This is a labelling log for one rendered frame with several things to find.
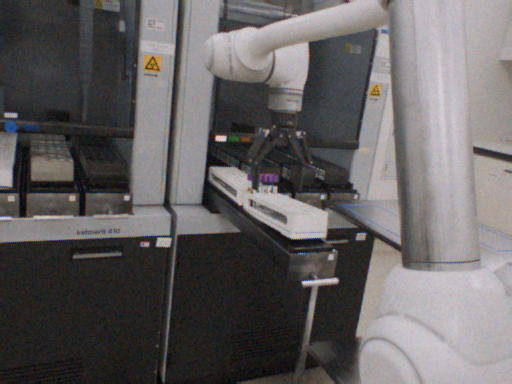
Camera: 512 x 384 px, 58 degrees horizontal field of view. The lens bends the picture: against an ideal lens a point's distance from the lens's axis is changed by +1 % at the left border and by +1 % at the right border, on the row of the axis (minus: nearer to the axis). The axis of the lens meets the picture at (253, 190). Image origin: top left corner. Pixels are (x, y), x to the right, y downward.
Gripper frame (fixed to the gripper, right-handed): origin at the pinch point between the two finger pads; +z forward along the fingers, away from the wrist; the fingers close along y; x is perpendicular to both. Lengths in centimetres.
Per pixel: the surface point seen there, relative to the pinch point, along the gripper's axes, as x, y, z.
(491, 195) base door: 106, 229, 24
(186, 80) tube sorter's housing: 34.8, -17.0, -27.7
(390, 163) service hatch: 149, 174, 9
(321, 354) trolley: 13, 31, 62
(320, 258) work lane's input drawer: -21.3, 1.9, 14.1
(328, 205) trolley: 12.5, 26.7, 8.6
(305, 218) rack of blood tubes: -18.5, -1.7, 4.8
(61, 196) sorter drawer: 29, -53, 9
